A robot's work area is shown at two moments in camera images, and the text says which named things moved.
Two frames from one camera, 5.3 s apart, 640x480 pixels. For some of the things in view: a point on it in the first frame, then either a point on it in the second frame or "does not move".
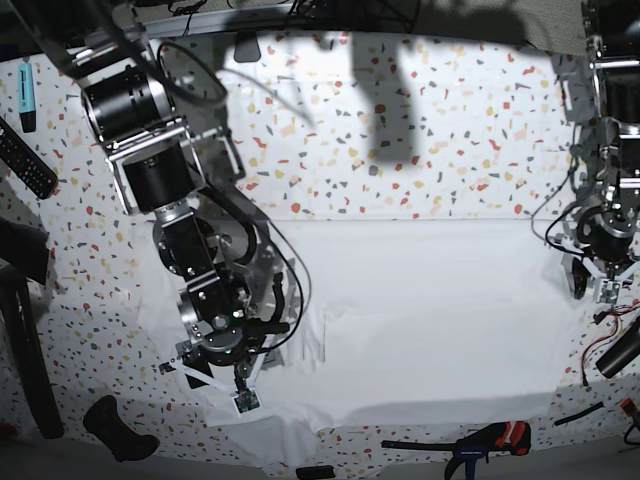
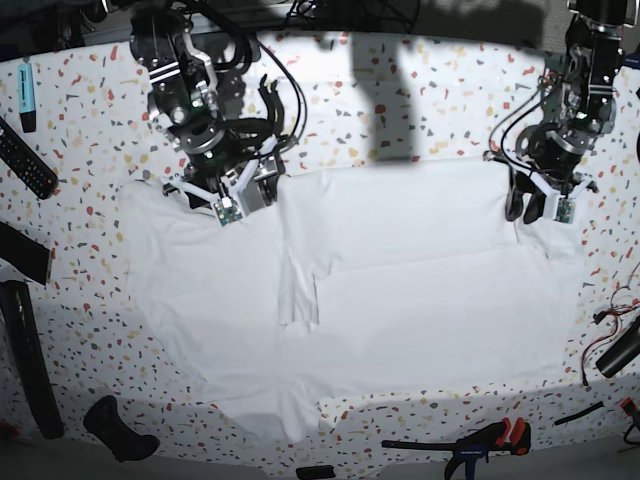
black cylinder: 621,353 does not move
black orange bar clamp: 513,437 does not move
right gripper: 604,236 → 553,154
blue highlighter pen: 26,98 does not move
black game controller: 102,419 does not move
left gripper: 221,329 → 231,153
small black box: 315,472 does not move
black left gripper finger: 579,275 → 514,201
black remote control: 25,162 does not move
